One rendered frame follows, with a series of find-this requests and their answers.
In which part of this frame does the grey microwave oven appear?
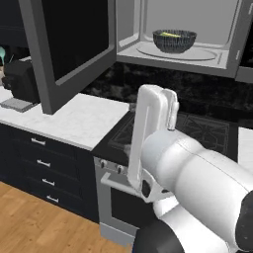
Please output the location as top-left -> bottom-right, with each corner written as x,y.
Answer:
115,0 -> 253,84

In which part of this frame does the grey microwave door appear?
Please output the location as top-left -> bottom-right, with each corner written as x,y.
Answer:
18,0 -> 119,116

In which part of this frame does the silver drawer handle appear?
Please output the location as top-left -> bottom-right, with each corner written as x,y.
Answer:
31,136 -> 46,147
45,194 -> 60,205
41,177 -> 56,188
36,158 -> 52,169

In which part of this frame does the dark drawer front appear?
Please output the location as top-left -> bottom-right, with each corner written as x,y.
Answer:
21,165 -> 84,198
26,183 -> 86,215
11,127 -> 81,160
16,146 -> 82,180

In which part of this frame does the grey microwave turntable plate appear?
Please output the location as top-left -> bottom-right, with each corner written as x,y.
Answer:
135,41 -> 218,62

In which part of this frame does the yellow corn cob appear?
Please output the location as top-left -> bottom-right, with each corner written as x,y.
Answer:
159,31 -> 183,39

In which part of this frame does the black coffee machine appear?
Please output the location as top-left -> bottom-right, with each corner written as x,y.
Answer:
0,58 -> 42,114

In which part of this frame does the teal utensil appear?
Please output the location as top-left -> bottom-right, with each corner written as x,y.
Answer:
0,45 -> 7,67

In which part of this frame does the dark woven bowl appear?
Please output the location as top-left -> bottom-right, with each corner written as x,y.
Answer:
152,29 -> 198,54

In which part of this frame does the grey oven door handle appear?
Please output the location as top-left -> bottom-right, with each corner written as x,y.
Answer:
100,172 -> 143,200

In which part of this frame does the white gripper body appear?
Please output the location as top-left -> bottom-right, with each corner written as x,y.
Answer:
127,84 -> 181,196

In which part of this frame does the dark wall cupboard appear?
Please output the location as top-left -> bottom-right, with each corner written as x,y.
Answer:
0,0 -> 30,49

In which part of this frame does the black hob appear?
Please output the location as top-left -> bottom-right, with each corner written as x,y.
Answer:
90,109 -> 240,168

